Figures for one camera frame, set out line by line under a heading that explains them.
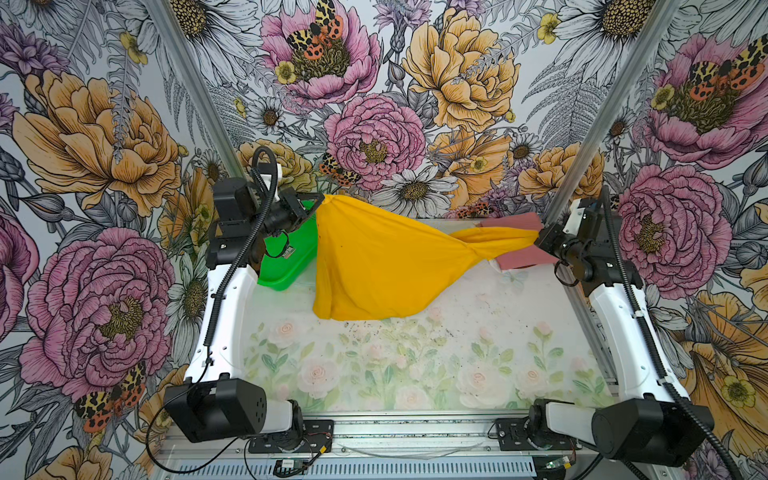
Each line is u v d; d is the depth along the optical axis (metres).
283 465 0.71
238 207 0.51
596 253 0.55
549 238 0.67
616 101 0.87
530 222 1.22
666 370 0.41
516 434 0.74
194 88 0.83
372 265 0.82
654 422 0.39
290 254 1.12
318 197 0.67
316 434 0.74
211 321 0.43
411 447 0.74
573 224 0.66
